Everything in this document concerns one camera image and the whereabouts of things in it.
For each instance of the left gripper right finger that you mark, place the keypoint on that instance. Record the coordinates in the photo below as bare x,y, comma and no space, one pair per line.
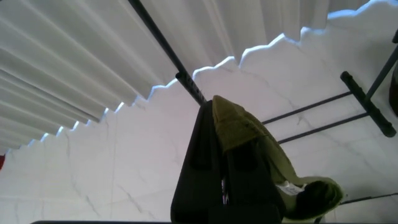
248,186

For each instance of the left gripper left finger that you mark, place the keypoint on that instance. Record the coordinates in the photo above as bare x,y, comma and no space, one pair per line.
199,186

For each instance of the green long-sleeved shirt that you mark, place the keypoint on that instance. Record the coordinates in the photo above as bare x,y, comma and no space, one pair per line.
239,127

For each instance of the black clothes rack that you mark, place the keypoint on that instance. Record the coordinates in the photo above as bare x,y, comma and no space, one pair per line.
370,105

